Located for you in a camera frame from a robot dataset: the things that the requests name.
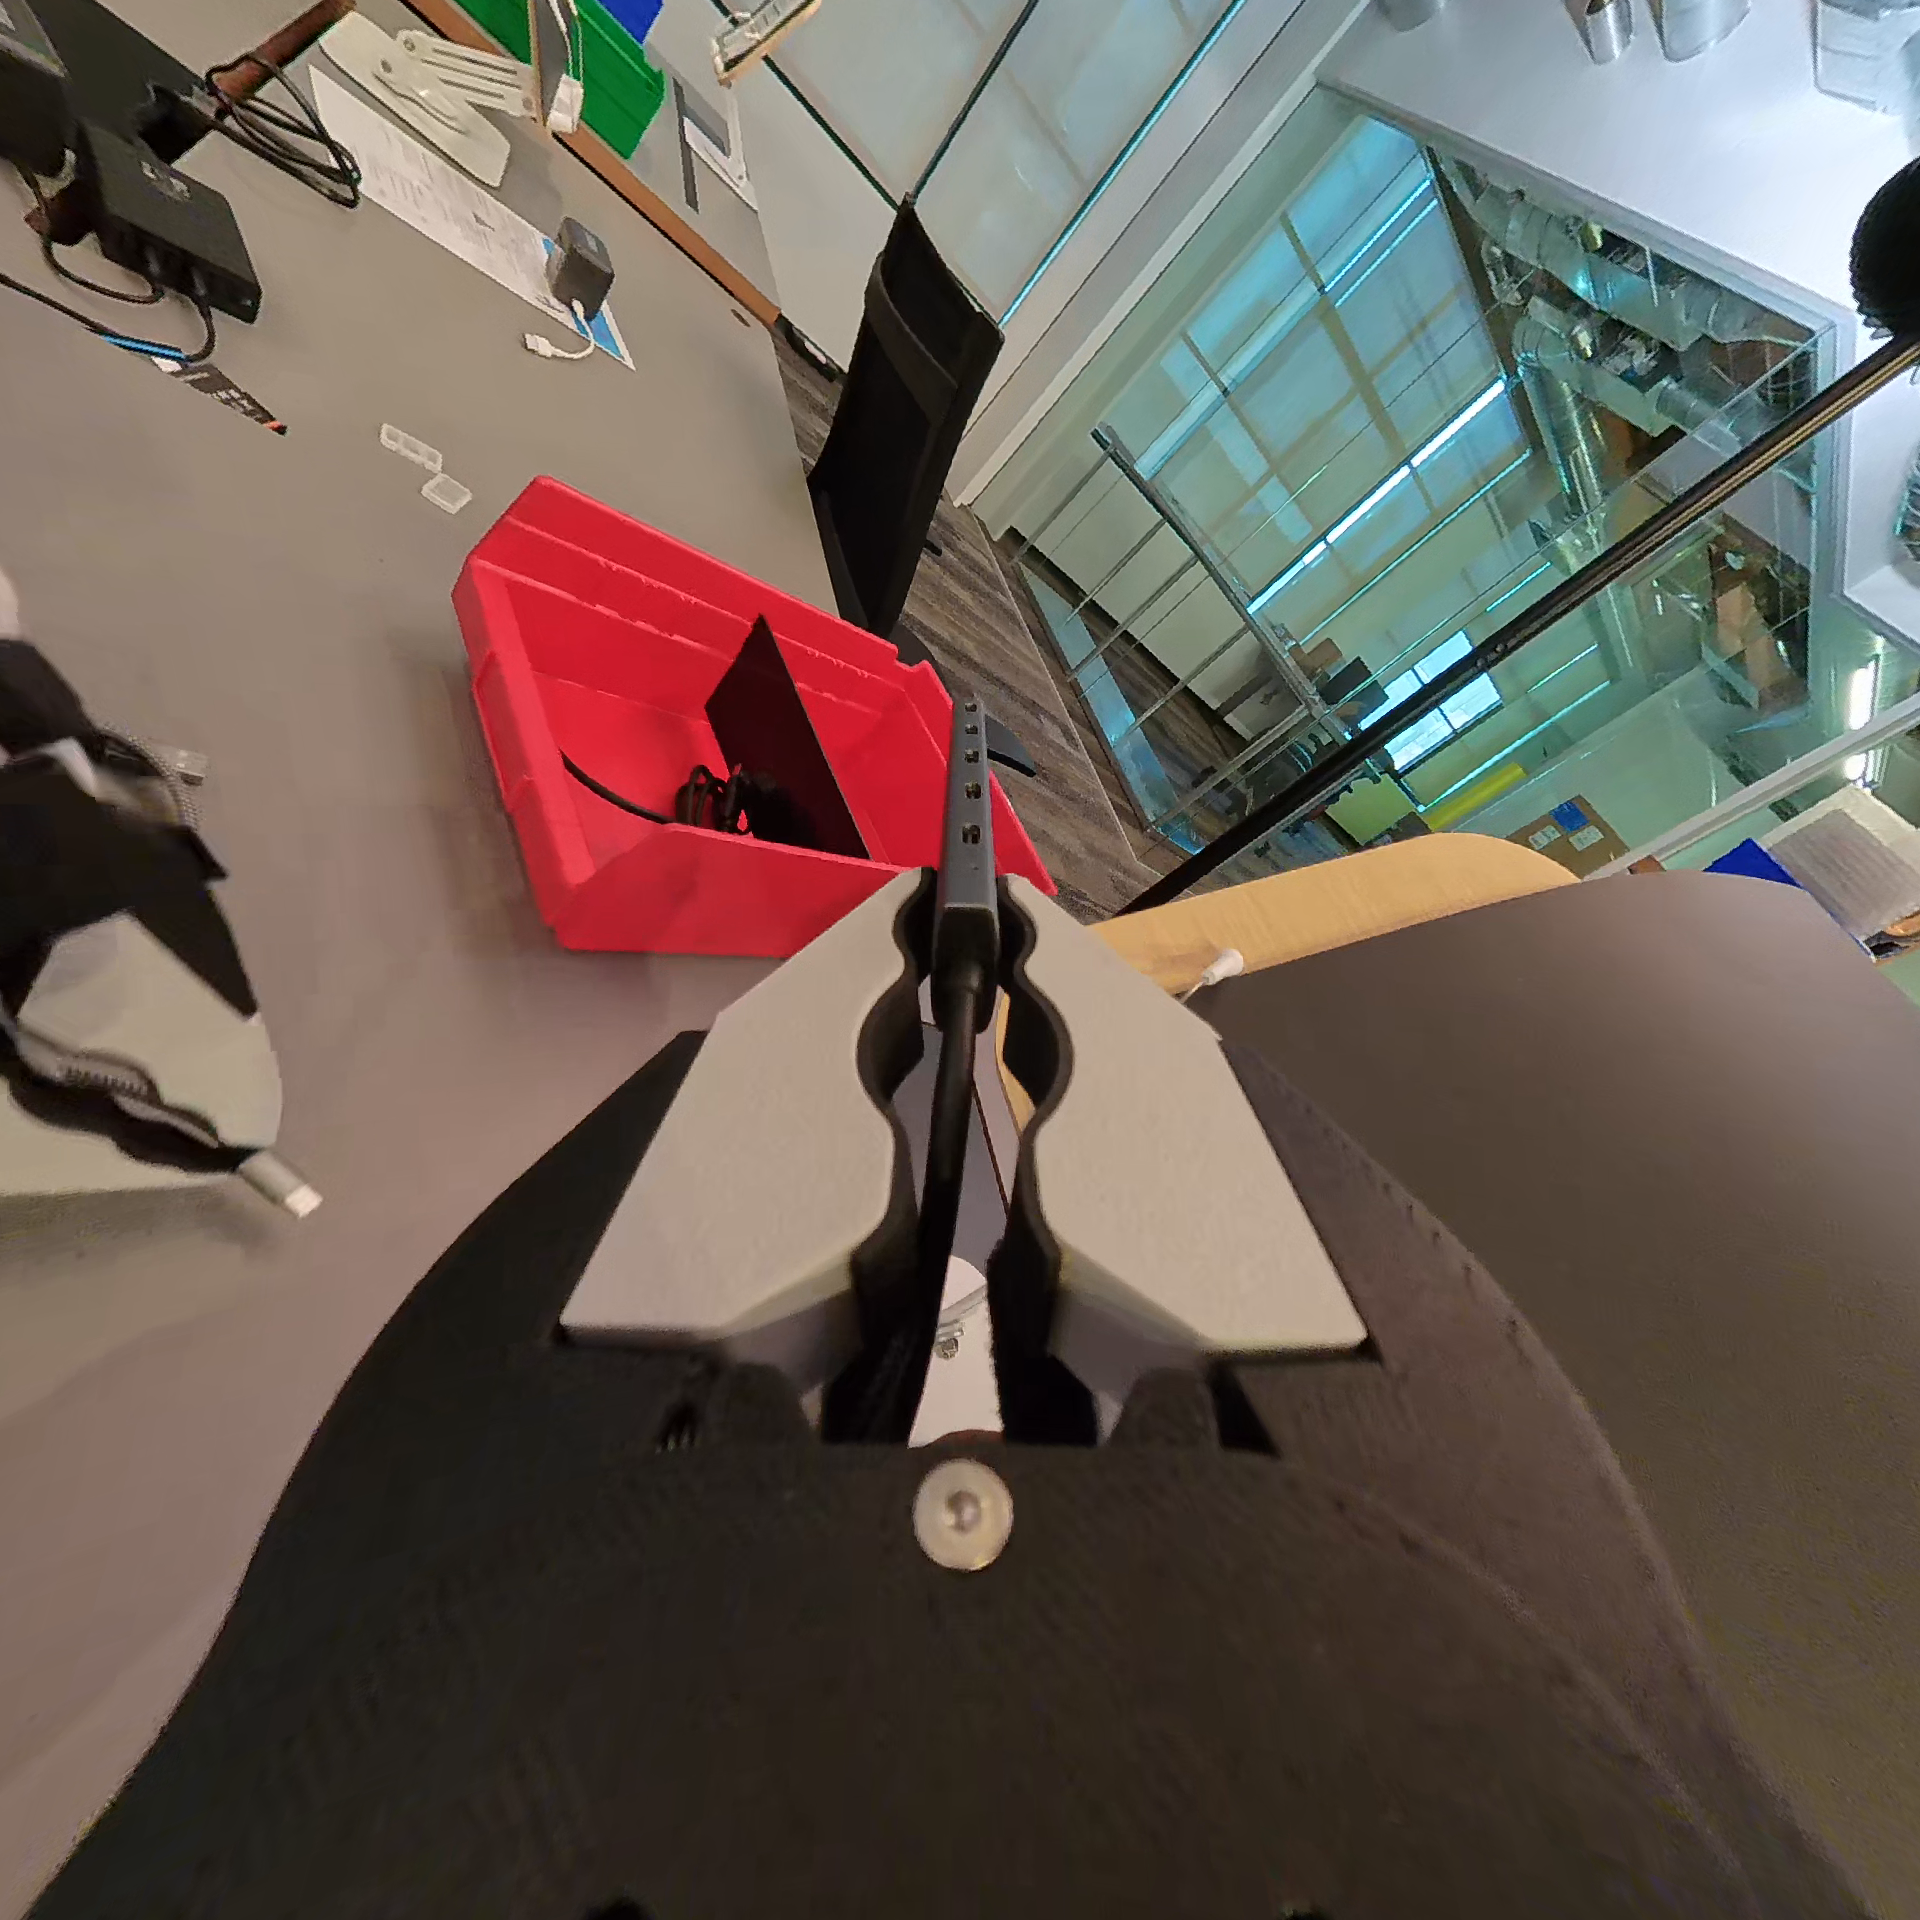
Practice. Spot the black power adapter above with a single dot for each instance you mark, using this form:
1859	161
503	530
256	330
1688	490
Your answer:
581	263

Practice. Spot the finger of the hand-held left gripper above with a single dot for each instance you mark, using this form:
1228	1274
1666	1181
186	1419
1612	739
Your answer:
105	1174
165	1020

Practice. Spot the black sheet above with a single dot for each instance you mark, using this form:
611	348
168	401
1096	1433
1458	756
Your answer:
1575	1201

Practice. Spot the black bin divider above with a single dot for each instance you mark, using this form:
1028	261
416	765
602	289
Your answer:
780	721

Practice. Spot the white paper sheet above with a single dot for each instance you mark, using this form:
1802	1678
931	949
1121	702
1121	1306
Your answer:
434	196

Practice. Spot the black office chair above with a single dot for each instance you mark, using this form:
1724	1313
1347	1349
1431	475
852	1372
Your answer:
900	390

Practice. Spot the green plastic bin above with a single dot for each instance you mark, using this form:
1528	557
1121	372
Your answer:
599	61

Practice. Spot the red plastic bin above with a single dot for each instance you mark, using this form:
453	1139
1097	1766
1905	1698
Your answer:
628	691

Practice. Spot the black floor lamp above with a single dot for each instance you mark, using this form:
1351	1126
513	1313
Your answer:
1500	646

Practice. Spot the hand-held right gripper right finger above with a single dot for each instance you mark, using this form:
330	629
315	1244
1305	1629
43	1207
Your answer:
1185	1201

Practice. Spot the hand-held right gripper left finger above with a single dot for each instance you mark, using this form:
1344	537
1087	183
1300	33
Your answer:
735	1186

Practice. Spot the black docking box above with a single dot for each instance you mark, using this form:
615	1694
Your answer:
165	225

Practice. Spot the black charger with display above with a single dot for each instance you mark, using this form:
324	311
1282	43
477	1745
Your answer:
29	76

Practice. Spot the blue plastic bin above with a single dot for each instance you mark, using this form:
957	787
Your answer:
639	14

